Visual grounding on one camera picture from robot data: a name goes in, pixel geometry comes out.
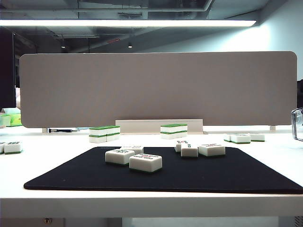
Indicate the pale green box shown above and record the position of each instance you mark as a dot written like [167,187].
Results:
[4,121]

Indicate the six bamboo mahjong tile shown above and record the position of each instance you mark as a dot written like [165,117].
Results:
[13,148]

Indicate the green white carton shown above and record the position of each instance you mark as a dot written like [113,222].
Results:
[15,118]

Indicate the metal desk bolt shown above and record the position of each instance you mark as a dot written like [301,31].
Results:
[47,220]

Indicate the brown under-desk panel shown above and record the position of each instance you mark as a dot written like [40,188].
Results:
[23,222]

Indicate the clear plastic container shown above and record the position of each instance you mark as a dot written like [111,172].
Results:
[294,123]

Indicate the green-backed mahjong tile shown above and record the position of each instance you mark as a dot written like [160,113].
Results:
[181,134]
[98,132]
[181,128]
[166,136]
[113,130]
[97,139]
[166,128]
[113,137]

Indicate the black precision screwdriver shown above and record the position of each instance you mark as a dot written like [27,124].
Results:
[59,130]

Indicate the long ceiling light strip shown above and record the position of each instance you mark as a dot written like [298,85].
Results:
[118,23]

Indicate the black mouse mat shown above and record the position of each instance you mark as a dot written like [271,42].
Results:
[189,177]

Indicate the red-topped bamboo mahjong tile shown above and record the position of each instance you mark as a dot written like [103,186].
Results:
[210,151]

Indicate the beige desk divider panel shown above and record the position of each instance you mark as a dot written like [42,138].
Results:
[154,89]

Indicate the white vented box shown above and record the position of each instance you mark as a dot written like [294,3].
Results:
[298,222]

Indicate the face-up white mahjong tile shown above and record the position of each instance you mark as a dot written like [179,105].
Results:
[227,137]
[240,139]
[257,137]

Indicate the white divider foot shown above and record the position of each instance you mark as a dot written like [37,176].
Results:
[272,127]
[44,130]

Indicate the nine bamboo mahjong tile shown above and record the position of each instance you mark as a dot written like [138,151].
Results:
[144,164]

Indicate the bird bamboo mahjong tile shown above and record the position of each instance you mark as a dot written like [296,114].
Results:
[116,158]

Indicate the face-up bamboo mahjong tile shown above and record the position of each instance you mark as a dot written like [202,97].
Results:
[189,151]
[138,150]

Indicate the black monitor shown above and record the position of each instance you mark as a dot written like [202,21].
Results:
[6,71]

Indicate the black chair back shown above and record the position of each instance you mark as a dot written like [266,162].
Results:
[300,94]

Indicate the red-centred bamboo mahjong tile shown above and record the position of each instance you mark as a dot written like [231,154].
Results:
[182,142]

